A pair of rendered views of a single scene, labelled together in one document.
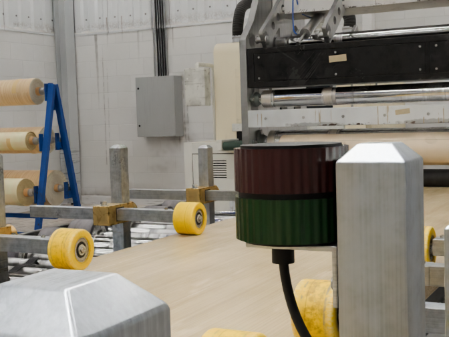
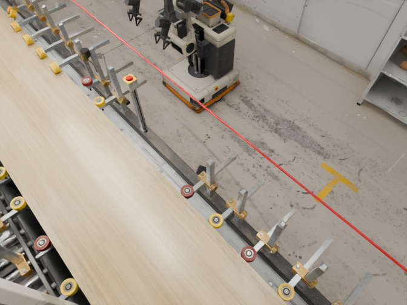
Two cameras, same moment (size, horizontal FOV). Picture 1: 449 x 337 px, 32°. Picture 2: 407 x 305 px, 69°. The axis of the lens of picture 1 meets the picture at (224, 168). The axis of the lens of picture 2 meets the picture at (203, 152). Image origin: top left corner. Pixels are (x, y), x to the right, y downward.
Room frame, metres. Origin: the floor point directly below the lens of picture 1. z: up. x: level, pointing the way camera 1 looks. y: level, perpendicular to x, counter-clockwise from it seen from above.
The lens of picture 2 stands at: (-1.01, 1.31, 2.51)
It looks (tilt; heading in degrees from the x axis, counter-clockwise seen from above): 57 degrees down; 292
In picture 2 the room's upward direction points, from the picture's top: 2 degrees counter-clockwise
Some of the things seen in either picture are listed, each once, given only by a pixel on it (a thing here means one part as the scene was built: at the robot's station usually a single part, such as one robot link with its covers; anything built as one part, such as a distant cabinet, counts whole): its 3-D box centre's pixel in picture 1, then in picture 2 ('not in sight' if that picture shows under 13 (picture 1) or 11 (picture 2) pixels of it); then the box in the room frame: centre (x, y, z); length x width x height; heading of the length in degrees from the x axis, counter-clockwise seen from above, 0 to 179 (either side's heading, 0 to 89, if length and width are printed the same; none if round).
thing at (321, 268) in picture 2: not in sight; (309, 277); (-1.39, 0.83, 0.86); 0.04 x 0.04 x 0.48; 63
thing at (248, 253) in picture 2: not in sight; (248, 255); (-1.06, 0.84, 0.85); 0.08 x 0.08 x 0.11
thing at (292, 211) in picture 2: not in sight; (270, 234); (-1.15, 0.66, 0.80); 0.43 x 0.03 x 0.04; 63
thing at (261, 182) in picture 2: not in sight; (239, 202); (-0.93, 0.55, 0.84); 0.43 x 0.03 x 0.04; 63
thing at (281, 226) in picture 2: not in sight; (273, 239); (-1.16, 0.72, 0.90); 0.04 x 0.04 x 0.48; 63
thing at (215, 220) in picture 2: not in sight; (215, 223); (-0.84, 0.72, 0.85); 0.08 x 0.08 x 0.11
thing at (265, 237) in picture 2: not in sight; (267, 241); (-1.14, 0.71, 0.81); 0.14 x 0.06 x 0.05; 153
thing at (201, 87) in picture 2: not in sight; (200, 77); (-0.04, -1.08, 0.16); 0.67 x 0.64 x 0.25; 63
